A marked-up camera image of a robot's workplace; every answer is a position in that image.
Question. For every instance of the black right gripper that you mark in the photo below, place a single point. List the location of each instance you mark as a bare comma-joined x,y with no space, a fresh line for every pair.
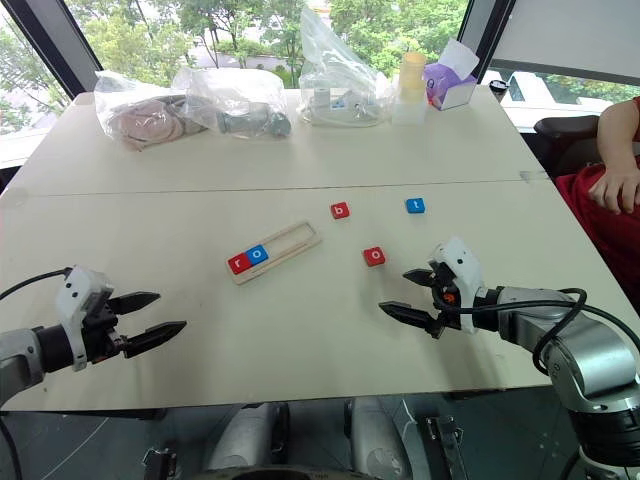
442,305

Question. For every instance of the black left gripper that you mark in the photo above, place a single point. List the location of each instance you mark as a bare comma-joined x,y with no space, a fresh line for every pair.
100,332

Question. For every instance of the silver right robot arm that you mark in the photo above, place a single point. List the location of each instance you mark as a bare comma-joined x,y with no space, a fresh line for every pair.
585,350

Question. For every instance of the person's bare forearm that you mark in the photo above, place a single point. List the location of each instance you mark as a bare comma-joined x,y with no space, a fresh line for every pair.
620,135

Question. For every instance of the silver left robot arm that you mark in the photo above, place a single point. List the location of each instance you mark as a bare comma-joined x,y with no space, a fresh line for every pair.
20,352

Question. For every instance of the red letter tile o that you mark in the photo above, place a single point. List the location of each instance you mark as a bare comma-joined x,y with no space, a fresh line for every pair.
374,256

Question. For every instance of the blue letter tile t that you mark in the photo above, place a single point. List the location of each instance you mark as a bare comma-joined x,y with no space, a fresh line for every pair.
415,205

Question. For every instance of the red letter tile r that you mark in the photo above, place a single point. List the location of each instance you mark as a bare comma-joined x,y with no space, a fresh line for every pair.
239,263

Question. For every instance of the red letter tile b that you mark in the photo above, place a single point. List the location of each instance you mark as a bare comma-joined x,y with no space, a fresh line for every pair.
340,210

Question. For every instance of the blue letter tile o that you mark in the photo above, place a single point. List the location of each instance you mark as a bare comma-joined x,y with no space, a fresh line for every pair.
258,255

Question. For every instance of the silver robot leg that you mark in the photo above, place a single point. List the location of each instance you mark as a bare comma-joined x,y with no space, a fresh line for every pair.
247,435
377,435

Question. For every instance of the person's bare hand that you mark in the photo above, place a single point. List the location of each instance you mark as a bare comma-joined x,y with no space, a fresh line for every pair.
617,187

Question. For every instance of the clear plastic container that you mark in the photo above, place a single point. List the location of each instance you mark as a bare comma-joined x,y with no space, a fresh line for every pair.
409,111

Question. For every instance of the person's red clothing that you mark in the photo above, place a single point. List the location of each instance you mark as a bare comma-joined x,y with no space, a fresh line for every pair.
605,240

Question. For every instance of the plastic bag with pink items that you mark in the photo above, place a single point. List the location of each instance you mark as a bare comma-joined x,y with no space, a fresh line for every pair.
140,117

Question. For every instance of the black chair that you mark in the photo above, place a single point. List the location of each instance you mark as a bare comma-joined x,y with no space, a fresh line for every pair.
565,142

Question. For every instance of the purple plush toy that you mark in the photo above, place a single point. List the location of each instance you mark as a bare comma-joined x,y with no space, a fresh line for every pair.
442,80

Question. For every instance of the yellow cup stack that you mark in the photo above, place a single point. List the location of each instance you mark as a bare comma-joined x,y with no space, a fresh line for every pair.
412,72

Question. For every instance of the purple tissue box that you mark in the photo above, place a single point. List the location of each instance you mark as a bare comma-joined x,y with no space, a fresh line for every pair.
460,75

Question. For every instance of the small black round object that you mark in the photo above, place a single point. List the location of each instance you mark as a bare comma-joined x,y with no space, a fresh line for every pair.
498,86

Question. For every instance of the plastic bag with white parts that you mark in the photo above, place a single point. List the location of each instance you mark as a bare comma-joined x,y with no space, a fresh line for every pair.
340,80

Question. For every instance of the plastic bag with grey tool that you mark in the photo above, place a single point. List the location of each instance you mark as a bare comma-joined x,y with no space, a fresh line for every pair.
240,107

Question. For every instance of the grey roller blind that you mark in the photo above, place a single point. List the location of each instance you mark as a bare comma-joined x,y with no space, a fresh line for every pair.
570,35

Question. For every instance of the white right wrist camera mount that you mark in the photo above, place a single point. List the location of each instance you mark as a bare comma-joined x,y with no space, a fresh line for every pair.
467,270

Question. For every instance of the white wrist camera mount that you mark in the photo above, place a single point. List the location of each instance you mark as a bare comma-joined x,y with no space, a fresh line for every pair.
75,295
467,270

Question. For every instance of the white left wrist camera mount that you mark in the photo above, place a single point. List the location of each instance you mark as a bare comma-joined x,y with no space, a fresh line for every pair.
75,295

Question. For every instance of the wooden letter tray frame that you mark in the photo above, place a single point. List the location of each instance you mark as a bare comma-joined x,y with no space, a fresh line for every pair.
285,247

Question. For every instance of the black metal bracket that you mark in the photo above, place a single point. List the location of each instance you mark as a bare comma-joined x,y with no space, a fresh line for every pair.
447,447
160,465

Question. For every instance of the dark window frame post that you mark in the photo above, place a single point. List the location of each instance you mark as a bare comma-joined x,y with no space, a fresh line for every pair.
55,42
487,35

